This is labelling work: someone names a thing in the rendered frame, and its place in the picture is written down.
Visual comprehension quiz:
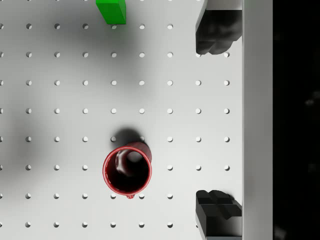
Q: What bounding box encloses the red mug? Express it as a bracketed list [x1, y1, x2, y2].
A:
[102, 141, 153, 200]

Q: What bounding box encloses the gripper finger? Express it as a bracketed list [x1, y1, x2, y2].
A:
[195, 9, 243, 56]
[195, 189, 243, 238]

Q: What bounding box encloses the green block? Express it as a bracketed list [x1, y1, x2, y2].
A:
[95, 0, 127, 26]

